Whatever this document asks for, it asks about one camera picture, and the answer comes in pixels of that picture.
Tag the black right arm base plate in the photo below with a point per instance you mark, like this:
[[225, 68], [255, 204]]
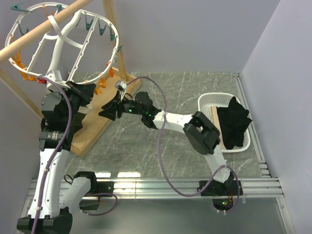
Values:
[[216, 188]]

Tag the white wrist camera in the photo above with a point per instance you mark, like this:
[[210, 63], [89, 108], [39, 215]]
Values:
[[55, 76], [121, 86]]

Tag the wooden drying rack stand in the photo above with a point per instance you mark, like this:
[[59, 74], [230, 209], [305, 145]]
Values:
[[55, 43]]

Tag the olive green underwear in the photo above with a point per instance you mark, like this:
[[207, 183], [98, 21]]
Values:
[[80, 116]]

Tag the aluminium mounting rail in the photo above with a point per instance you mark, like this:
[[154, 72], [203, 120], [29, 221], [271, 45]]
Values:
[[154, 188]]

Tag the white plastic laundry basket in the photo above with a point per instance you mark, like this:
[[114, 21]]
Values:
[[208, 103]]

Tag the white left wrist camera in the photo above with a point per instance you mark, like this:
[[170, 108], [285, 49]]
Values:
[[55, 76]]

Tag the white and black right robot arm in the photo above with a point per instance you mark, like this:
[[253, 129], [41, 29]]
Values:
[[203, 136]]

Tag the black garment in basket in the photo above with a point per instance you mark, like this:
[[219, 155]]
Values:
[[234, 121]]

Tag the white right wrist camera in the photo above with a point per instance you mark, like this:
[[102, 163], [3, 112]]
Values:
[[121, 86]]

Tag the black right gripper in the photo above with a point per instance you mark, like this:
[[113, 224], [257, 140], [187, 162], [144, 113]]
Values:
[[116, 104]]

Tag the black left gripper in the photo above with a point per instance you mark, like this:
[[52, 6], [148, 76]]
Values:
[[85, 91]]

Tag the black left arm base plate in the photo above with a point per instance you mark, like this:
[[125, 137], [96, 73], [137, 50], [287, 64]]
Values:
[[105, 188]]

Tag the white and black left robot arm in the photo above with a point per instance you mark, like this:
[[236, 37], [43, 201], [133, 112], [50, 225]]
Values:
[[51, 213]]

